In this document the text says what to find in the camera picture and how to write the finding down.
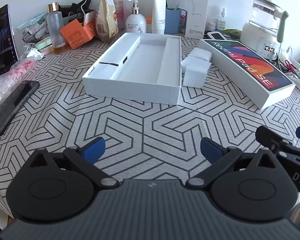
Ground blue pen holder cup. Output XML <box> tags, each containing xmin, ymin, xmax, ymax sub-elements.
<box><xmin>165</xmin><ymin>7</ymin><xmax>188</xmax><ymax>34</ymax></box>

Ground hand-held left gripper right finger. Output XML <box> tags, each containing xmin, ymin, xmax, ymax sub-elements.
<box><xmin>186</xmin><ymin>137</ymin><xmax>278</xmax><ymax>189</ymax></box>

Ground white charging cable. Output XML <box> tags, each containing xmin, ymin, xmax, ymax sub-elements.
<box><xmin>81</xmin><ymin>0</ymin><xmax>100</xmax><ymax>18</ymax></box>

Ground colourful tablet box lid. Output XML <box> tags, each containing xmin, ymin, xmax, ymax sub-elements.
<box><xmin>198</xmin><ymin>39</ymin><xmax>296</xmax><ymax>110</ymax></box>

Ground geometric patterned desktop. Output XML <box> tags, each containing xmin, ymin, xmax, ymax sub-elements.
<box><xmin>0</xmin><ymin>34</ymin><xmax>300</xmax><ymax>205</ymax></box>

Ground glass kettle with green handle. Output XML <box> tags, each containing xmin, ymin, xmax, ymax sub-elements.
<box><xmin>249</xmin><ymin>0</ymin><xmax>290</xmax><ymax>43</ymax></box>

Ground white kettle base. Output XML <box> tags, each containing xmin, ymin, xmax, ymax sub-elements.
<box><xmin>240</xmin><ymin>22</ymin><xmax>282</xmax><ymax>60</ymax></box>

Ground clear bubble wrap bag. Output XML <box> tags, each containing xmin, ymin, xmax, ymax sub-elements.
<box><xmin>0</xmin><ymin>55</ymin><xmax>38</xmax><ymax>110</ymax></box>

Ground pink scissors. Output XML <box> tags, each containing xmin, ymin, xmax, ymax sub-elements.
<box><xmin>280</xmin><ymin>59</ymin><xmax>297</xmax><ymax>74</ymax></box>

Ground clear plastic box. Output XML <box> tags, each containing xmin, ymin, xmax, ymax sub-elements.
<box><xmin>16</xmin><ymin>12</ymin><xmax>50</xmax><ymax>43</ymax></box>

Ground tall white carton box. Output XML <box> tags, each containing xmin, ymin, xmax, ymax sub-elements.
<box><xmin>185</xmin><ymin>0</ymin><xmax>211</xmax><ymax>40</ymax></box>

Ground green packet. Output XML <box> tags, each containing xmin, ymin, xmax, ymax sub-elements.
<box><xmin>222</xmin><ymin>29</ymin><xmax>242</xmax><ymax>39</ymax></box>

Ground small clear spray bottle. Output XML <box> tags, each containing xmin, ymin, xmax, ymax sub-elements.
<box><xmin>217</xmin><ymin>7</ymin><xmax>228</xmax><ymax>32</ymax></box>

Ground pink clear liquid bottle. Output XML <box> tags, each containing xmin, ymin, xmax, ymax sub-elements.
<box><xmin>111</xmin><ymin>0</ymin><xmax>126</xmax><ymax>30</ymax></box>

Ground crumpled white tissue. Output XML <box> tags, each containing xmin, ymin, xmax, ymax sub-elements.
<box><xmin>22</xmin><ymin>49</ymin><xmax>44</xmax><ymax>60</ymax></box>

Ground black hair clips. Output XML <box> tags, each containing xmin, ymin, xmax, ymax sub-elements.
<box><xmin>57</xmin><ymin>0</ymin><xmax>95</xmax><ymax>18</ymax></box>

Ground white cardboard box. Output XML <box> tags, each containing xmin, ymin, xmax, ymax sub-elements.
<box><xmin>82</xmin><ymin>32</ymin><xmax>182</xmax><ymax>105</ymax></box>

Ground beige nut snack bag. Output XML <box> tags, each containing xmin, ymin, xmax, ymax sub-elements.
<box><xmin>94</xmin><ymin>0</ymin><xmax>119</xmax><ymax>43</ymax></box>

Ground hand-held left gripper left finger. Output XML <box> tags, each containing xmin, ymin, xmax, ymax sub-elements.
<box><xmin>27</xmin><ymin>137</ymin><xmax>119</xmax><ymax>189</ymax></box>

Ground white pocket router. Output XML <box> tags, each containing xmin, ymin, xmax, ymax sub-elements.
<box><xmin>207</xmin><ymin>31</ymin><xmax>227</xmax><ymax>40</ymax></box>

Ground white cosmetic tube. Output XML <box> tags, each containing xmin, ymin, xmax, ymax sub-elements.
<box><xmin>152</xmin><ymin>0</ymin><xmax>167</xmax><ymax>34</ymax></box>

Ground white charger block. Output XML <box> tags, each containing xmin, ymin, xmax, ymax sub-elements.
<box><xmin>191</xmin><ymin>47</ymin><xmax>213</xmax><ymax>62</ymax></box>
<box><xmin>182</xmin><ymin>56</ymin><xmax>212</xmax><ymax>88</ymax></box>

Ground frosted bottle with gold cap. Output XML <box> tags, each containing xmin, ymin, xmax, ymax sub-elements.
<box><xmin>46</xmin><ymin>2</ymin><xmax>67</xmax><ymax>54</ymax></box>

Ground green round container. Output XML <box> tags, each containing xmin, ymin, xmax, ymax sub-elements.
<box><xmin>36</xmin><ymin>37</ymin><xmax>53</xmax><ymax>55</ymax></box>

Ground white pump bottle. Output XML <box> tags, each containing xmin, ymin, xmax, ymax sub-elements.
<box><xmin>126</xmin><ymin>0</ymin><xmax>147</xmax><ymax>34</ymax></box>

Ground orange carton box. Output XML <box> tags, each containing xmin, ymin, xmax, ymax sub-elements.
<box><xmin>59</xmin><ymin>17</ymin><xmax>98</xmax><ymax>50</ymax></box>

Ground black standing tablet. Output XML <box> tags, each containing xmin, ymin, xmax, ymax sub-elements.
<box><xmin>0</xmin><ymin>4</ymin><xmax>19</xmax><ymax>78</ymax></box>

